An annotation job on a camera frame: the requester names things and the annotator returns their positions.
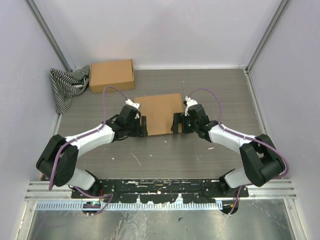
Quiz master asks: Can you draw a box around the brown cardboard box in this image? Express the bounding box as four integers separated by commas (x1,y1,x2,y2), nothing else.
134,93,184,136
89,59,136,94

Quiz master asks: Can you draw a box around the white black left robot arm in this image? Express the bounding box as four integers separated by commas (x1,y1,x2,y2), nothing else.
36,100,148,199

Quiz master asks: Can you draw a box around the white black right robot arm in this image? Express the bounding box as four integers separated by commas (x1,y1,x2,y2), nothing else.
171,103,287,198

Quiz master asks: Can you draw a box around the folded brown cardboard box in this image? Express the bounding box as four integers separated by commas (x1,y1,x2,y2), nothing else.
89,59,136,94

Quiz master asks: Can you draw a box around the striped black white cloth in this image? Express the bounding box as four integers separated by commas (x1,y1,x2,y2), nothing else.
49,65,90,114

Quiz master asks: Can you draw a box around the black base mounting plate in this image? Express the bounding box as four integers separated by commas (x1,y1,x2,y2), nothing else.
71,179,249,204

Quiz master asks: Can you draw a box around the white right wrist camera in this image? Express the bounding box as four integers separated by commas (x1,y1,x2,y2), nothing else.
183,96,198,115

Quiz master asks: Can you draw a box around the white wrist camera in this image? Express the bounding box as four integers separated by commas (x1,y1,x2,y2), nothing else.
183,96,198,115
125,98,141,119

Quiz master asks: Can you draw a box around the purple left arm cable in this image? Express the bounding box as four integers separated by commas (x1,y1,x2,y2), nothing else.
48,86,130,217

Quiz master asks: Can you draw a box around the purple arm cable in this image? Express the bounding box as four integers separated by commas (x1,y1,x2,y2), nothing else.
48,86,130,217
186,87,291,216

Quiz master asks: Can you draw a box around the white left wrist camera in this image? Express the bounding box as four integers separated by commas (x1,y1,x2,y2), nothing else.
125,98,141,119

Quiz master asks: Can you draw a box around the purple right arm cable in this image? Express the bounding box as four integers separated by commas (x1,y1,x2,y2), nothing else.
186,87,291,216

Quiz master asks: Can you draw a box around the white slotted cable duct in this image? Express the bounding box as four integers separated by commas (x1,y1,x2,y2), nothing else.
35,201,223,211

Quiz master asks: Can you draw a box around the aluminium front frame rail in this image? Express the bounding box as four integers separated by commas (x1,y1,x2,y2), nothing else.
24,179,297,201

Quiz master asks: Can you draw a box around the right aluminium corner post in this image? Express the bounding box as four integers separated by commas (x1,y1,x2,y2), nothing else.
245,0,292,73

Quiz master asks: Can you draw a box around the aluminium corner post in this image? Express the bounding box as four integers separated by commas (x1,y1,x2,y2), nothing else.
25,0,77,71
245,0,292,73

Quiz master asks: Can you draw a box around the left aluminium corner post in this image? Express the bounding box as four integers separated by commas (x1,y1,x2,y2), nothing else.
25,0,77,71

